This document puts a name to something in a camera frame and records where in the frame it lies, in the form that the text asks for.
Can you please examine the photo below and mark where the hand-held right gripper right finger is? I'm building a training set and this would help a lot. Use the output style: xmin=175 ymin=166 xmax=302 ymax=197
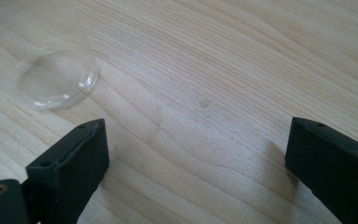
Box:
xmin=284 ymin=117 xmax=358 ymax=224

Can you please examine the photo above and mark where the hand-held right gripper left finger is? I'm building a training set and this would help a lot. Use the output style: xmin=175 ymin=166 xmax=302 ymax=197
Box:
xmin=25 ymin=118 xmax=111 ymax=224

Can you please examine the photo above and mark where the clear plastic cup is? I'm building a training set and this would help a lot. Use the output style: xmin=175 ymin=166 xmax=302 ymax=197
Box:
xmin=0 ymin=0 xmax=99 ymax=111

